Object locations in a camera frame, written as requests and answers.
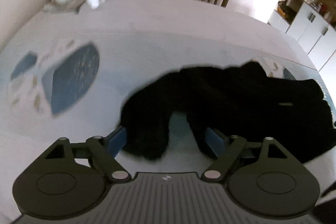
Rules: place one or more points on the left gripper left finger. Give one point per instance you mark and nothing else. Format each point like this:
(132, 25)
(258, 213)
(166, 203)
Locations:
(103, 151)

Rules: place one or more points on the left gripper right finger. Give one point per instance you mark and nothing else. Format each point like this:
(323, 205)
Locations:
(227, 151)

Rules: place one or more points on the black garment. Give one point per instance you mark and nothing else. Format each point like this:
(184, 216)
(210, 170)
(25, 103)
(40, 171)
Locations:
(241, 101)

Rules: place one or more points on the white lower cabinet row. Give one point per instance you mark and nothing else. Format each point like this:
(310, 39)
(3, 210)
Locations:
(313, 33)

